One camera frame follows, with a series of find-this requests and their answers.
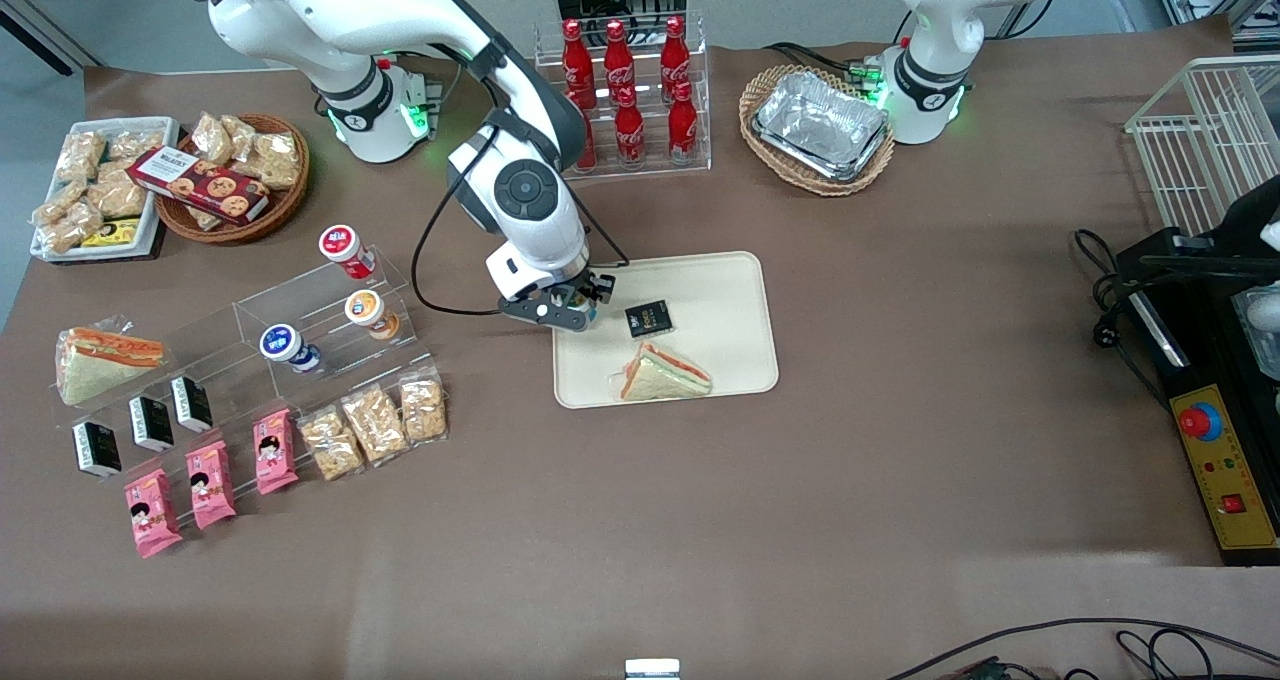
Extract cream plastic tray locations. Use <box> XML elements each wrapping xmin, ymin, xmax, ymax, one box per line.
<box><xmin>553</xmin><ymin>251</ymin><xmax>780</xmax><ymax>410</ymax></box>

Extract orange gum bottle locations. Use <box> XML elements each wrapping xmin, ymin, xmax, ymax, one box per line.
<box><xmin>344</xmin><ymin>290</ymin><xmax>401</xmax><ymax>341</ymax></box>

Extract red gum bottle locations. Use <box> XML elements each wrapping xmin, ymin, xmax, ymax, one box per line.
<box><xmin>318</xmin><ymin>224</ymin><xmax>377</xmax><ymax>281</ymax></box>

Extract blue gum bottle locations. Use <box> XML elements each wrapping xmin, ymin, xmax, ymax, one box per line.
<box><xmin>259</xmin><ymin>323</ymin><xmax>323</xmax><ymax>374</ymax></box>

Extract aluminium foil tray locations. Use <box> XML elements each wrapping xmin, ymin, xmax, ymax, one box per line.
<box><xmin>750</xmin><ymin>70</ymin><xmax>891</xmax><ymax>183</ymax></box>

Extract white rectangular plastic tray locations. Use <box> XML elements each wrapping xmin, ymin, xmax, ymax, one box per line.
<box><xmin>30</xmin><ymin>117</ymin><xmax>181</xmax><ymax>261</ymax></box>

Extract black Face tissue pack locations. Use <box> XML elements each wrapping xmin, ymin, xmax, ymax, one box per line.
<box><xmin>128</xmin><ymin>395</ymin><xmax>176</xmax><ymax>453</ymax></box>
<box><xmin>170</xmin><ymin>375</ymin><xmax>214</xmax><ymax>434</ymax></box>
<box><xmin>625</xmin><ymin>301</ymin><xmax>674</xmax><ymax>340</ymax></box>
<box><xmin>72</xmin><ymin>420</ymin><xmax>123</xmax><ymax>479</ymax></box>

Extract wrapped triangle sandwich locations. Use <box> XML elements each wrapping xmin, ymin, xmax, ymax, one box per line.
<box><xmin>55</xmin><ymin>325</ymin><xmax>166</xmax><ymax>406</ymax></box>
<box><xmin>610</xmin><ymin>342</ymin><xmax>714</xmax><ymax>403</ymax></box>

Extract clear acrylic bottle rack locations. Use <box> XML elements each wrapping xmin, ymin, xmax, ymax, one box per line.
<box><xmin>533</xmin><ymin>15</ymin><xmax>713</xmax><ymax>183</ymax></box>

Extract clear acrylic stepped rack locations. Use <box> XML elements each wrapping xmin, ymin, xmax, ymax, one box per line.
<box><xmin>232</xmin><ymin>248</ymin><xmax>451</xmax><ymax>481</ymax></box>
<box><xmin>48</xmin><ymin>305</ymin><xmax>301</xmax><ymax>551</ymax></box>

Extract light open-weave wicker basket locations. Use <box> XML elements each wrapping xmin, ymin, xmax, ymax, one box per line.
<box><xmin>738</xmin><ymin>64</ymin><xmax>896</xmax><ymax>198</ymax></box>

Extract brown round wicker basket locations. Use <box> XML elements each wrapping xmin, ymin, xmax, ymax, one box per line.
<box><xmin>153</xmin><ymin>113</ymin><xmax>311</xmax><ymax>246</ymax></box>

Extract pink cartoon snack pack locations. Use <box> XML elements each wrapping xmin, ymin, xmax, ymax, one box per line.
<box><xmin>124</xmin><ymin>468</ymin><xmax>184</xmax><ymax>559</ymax></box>
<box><xmin>252</xmin><ymin>408</ymin><xmax>300</xmax><ymax>496</ymax></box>
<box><xmin>186</xmin><ymin>440</ymin><xmax>238</xmax><ymax>531</ymax></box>

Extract red cookie box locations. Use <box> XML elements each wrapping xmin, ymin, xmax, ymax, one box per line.
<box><xmin>127</xmin><ymin>147</ymin><xmax>271</xmax><ymax>226</ymax></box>

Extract yellow snack pack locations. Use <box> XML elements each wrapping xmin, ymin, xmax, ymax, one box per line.
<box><xmin>80</xmin><ymin>218</ymin><xmax>141</xmax><ymax>249</ymax></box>

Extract dark metal beam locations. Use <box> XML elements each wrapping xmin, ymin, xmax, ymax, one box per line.
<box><xmin>0</xmin><ymin>0</ymin><xmax>101</xmax><ymax>76</ymax></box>

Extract black sealing machine yellow panel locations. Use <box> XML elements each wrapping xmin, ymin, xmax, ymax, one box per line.
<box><xmin>1115</xmin><ymin>175</ymin><xmax>1280</xmax><ymax>568</ymax></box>

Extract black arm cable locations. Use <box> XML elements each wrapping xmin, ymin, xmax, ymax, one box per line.
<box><xmin>410</xmin><ymin>120</ymin><xmax>506</xmax><ymax>318</ymax></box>
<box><xmin>565</xmin><ymin>190</ymin><xmax>631</xmax><ymax>269</ymax></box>

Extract black base cable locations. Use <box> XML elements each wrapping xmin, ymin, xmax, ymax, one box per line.
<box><xmin>765</xmin><ymin>40</ymin><xmax>886</xmax><ymax>86</ymax></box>

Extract black machine power cable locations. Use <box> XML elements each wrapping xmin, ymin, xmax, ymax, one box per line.
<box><xmin>1075</xmin><ymin>228</ymin><xmax>1166</xmax><ymax>406</ymax></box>

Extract dark device with red wires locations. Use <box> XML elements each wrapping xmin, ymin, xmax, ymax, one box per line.
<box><xmin>940</xmin><ymin>657</ymin><xmax>1046</xmax><ymax>680</ymax></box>

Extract long thin black cable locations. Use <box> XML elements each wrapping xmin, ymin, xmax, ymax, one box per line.
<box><xmin>885</xmin><ymin>617</ymin><xmax>1280</xmax><ymax>680</ymax></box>

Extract white wire basket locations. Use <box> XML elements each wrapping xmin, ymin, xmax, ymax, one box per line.
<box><xmin>1125</xmin><ymin>55</ymin><xmax>1280</xmax><ymax>236</ymax></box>

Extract looped black cable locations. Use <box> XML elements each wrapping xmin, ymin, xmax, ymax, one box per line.
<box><xmin>1115</xmin><ymin>628</ymin><xmax>1280</xmax><ymax>680</ymax></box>

